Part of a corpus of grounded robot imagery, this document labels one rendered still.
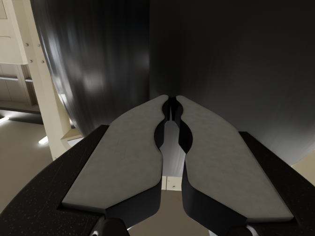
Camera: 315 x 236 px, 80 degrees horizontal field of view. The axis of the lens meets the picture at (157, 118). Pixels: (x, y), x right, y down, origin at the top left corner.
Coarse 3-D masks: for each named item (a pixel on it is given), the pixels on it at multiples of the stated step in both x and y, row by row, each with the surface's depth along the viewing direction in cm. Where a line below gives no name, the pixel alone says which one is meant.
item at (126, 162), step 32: (160, 96) 11; (128, 128) 8; (160, 128) 9; (96, 160) 7; (128, 160) 7; (160, 160) 7; (96, 192) 5; (128, 192) 6; (160, 192) 6; (128, 224) 6
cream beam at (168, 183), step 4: (164, 180) 76; (168, 180) 76; (172, 180) 76; (176, 180) 76; (180, 180) 75; (164, 184) 77; (168, 184) 77; (172, 184) 77; (176, 184) 76; (180, 184) 76; (164, 188) 78; (168, 188) 78; (172, 188) 77; (176, 188) 77; (180, 188) 77
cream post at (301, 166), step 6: (306, 156) 37; (312, 156) 37; (300, 162) 38; (306, 162) 38; (312, 162) 38; (294, 168) 39; (300, 168) 38; (306, 168) 38; (312, 168) 38; (300, 174) 39; (306, 174) 39; (312, 174) 39; (312, 180) 40
